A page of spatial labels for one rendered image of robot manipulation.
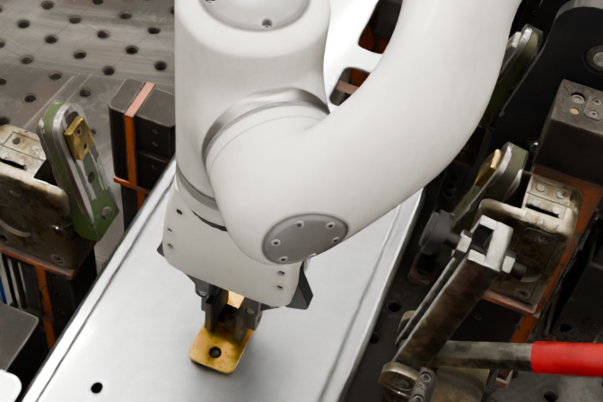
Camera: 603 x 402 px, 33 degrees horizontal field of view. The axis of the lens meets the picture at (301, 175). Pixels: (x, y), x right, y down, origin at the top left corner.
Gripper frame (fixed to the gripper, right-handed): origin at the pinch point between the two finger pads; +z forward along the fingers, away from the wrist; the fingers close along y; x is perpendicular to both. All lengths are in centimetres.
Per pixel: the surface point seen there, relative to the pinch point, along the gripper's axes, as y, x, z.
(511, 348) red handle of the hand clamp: -20.2, -0.1, -8.1
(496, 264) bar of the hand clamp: -17.0, 1.4, -18.4
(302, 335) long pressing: -5.5, -1.7, 3.0
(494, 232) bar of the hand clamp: -16.3, -0.7, -18.5
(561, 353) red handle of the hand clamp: -23.1, 0.3, -10.4
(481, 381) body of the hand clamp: -19.5, -0.7, -1.7
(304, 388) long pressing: -7.4, 2.7, 3.0
